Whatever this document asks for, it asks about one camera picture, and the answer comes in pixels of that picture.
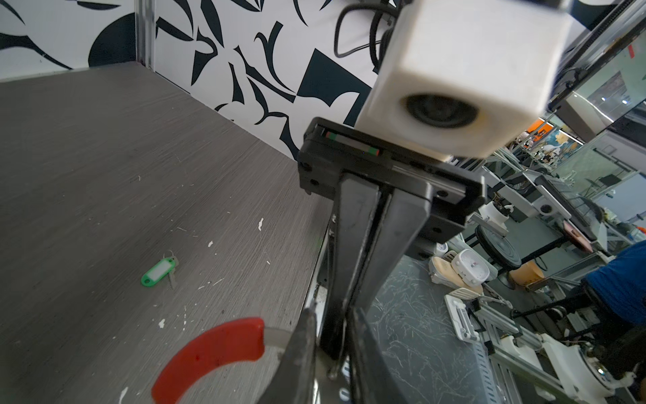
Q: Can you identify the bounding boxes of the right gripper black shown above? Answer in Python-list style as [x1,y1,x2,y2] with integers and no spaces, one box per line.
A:
[298,118,486,360]

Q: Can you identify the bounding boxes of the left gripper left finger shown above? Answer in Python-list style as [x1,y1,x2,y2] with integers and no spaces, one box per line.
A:
[258,308,316,403]

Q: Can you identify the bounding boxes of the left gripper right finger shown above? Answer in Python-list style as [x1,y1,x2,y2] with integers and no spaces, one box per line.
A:
[346,308,406,404]

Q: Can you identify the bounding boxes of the metal keyring with red grip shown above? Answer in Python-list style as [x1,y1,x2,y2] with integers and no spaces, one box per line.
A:
[150,297,364,404]

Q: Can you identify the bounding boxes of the green capped key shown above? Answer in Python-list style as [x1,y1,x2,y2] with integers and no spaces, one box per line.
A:
[141,252,179,290]

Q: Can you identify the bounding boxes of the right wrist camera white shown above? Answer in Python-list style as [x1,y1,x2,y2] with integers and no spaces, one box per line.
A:
[355,1,572,161]

